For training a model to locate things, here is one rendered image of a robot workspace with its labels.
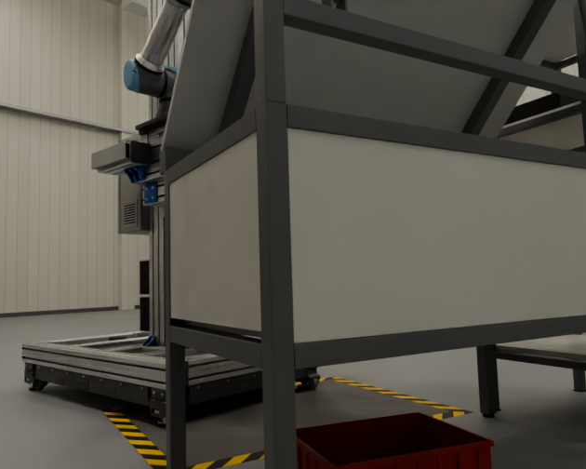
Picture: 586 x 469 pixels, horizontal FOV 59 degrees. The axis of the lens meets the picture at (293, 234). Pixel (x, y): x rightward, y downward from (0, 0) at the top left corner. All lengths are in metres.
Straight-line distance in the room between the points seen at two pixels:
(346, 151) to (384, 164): 0.09
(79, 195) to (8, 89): 2.38
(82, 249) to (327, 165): 10.86
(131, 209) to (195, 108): 1.26
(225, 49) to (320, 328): 0.77
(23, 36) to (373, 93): 10.93
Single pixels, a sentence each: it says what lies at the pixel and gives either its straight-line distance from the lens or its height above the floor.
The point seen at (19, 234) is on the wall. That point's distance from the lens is 11.20.
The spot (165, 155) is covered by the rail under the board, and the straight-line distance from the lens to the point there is 1.42.
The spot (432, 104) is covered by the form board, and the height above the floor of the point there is 1.05.
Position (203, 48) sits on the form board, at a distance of 1.35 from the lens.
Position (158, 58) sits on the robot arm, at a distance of 2.16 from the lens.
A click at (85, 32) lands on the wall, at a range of 12.90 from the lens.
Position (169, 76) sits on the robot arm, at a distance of 2.24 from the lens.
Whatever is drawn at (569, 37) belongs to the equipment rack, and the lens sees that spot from 2.48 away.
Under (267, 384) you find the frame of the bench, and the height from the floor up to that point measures 0.34.
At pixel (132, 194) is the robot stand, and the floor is 0.94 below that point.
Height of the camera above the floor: 0.50
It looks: 5 degrees up
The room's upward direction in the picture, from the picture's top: 2 degrees counter-clockwise
